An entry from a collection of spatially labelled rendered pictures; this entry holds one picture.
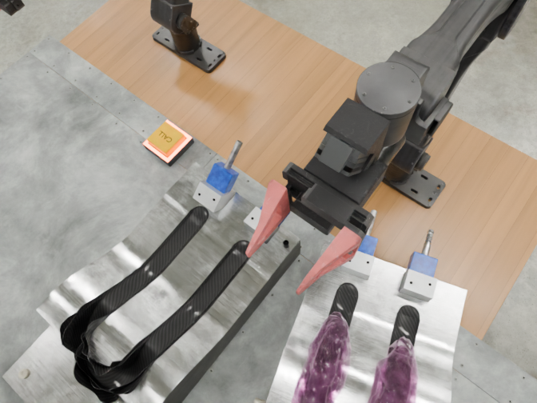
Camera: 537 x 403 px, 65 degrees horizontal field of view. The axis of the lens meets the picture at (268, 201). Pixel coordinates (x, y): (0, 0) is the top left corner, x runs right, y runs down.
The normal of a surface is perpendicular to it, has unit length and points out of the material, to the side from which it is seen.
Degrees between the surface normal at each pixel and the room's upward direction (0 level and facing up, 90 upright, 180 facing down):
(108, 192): 0
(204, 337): 24
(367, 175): 2
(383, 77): 2
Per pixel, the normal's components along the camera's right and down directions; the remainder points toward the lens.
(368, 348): 0.12, -0.76
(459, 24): -0.07, -0.38
